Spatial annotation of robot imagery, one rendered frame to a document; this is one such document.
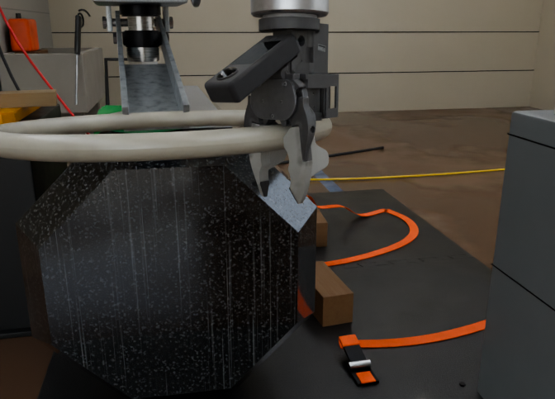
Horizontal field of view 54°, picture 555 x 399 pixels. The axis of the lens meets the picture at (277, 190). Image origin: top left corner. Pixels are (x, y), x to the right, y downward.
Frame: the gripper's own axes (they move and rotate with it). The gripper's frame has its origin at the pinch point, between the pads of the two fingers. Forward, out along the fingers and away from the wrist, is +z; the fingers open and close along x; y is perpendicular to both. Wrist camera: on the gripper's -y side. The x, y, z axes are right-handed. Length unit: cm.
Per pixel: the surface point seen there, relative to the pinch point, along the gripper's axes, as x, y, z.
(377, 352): 45, 96, 77
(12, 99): 156, 30, -6
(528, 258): -2, 88, 31
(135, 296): 73, 24, 42
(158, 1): 67, 31, -31
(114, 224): 74, 19, 22
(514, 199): 5, 93, 18
